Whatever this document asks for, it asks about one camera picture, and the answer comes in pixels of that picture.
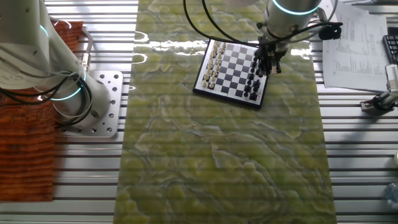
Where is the black base cable bundle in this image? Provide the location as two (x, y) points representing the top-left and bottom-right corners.
(0, 73), (94, 128)

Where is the wrist camera with silver bracket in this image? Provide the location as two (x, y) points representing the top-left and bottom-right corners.
(316, 6), (344, 41)

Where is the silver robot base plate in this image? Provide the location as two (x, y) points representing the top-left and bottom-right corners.
(58, 70), (124, 138)

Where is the grey robot base hose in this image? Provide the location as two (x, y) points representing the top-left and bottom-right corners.
(80, 26), (94, 72)

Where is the black and white chessboard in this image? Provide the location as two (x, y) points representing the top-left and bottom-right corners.
(192, 39), (271, 110)

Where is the black computer keyboard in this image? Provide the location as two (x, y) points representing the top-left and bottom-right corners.
(381, 26), (398, 65)

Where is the printed paper sheet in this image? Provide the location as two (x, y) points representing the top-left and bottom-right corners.
(322, 1), (390, 93)

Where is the grey camera on stand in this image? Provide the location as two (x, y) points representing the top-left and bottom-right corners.
(359, 63), (398, 112)

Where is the clear plastic water bottle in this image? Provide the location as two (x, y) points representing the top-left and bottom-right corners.
(385, 182), (398, 208)

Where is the green marble pattern mat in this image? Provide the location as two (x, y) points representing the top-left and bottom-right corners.
(113, 0), (338, 224)

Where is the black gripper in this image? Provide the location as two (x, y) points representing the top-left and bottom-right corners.
(257, 39), (289, 76)

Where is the orange woven cloth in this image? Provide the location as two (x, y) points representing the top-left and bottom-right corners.
(0, 21), (85, 202)

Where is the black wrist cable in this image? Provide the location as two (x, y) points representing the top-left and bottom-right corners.
(182, 0), (343, 47)

